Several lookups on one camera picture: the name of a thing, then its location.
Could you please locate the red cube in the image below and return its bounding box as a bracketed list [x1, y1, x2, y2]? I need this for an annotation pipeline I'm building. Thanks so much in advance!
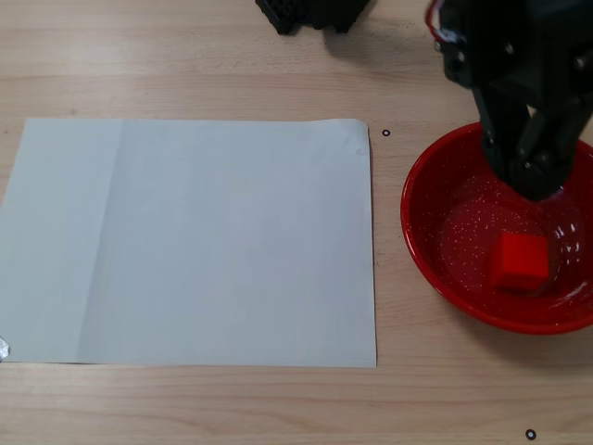
[489, 232, 551, 293]

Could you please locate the red speckled bowl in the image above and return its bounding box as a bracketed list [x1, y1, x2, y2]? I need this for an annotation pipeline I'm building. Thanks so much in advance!
[400, 119, 593, 337]

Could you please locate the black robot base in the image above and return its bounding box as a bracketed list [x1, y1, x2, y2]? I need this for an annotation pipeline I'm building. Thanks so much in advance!
[254, 0, 372, 37]

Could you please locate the red white gripper servo wire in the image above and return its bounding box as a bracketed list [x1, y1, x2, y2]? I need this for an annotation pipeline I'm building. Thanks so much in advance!
[424, 0, 466, 48]

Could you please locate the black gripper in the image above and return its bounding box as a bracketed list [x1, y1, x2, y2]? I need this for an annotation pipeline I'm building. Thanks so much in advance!
[437, 13, 593, 202]

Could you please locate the white paper sheet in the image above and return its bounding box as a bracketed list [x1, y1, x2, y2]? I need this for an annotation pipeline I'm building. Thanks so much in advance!
[0, 117, 378, 369]

